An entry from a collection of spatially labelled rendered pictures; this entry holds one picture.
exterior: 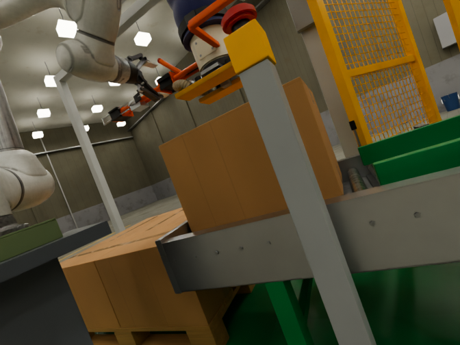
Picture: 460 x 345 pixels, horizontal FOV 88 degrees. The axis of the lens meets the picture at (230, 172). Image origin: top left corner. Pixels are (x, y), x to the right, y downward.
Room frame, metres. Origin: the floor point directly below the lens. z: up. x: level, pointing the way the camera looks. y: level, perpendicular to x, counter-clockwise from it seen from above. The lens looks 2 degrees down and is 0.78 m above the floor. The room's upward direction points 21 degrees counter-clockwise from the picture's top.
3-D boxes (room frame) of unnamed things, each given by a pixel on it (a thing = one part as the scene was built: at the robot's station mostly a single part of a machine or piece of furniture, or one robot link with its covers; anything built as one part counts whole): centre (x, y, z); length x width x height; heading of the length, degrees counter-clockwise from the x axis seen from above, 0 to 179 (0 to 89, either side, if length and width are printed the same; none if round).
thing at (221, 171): (1.03, -0.12, 0.75); 0.60 x 0.40 x 0.40; 64
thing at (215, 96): (1.09, -0.16, 1.12); 0.34 x 0.10 x 0.05; 65
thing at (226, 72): (0.92, -0.08, 1.12); 0.34 x 0.10 x 0.05; 65
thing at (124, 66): (0.84, 0.24, 1.22); 0.09 x 0.06 x 0.09; 65
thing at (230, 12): (0.46, -0.12, 1.02); 0.07 x 0.07 x 0.04
